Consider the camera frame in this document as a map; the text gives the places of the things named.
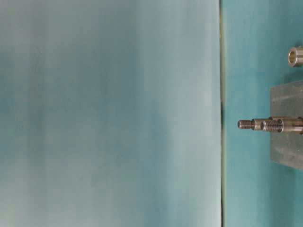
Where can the silver metal washer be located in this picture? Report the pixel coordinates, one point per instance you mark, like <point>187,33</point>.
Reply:
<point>295,57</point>

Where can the far threaded steel shaft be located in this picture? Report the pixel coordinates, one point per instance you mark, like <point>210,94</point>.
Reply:
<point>254,124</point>

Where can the threaded steel shaft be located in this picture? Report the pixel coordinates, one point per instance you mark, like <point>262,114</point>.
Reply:
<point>254,124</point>
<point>286,125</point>

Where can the near threaded steel shaft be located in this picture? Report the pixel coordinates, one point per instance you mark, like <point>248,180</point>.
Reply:
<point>286,125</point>

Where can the grey metal base plate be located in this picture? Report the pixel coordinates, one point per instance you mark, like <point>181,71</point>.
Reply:
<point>287,148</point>

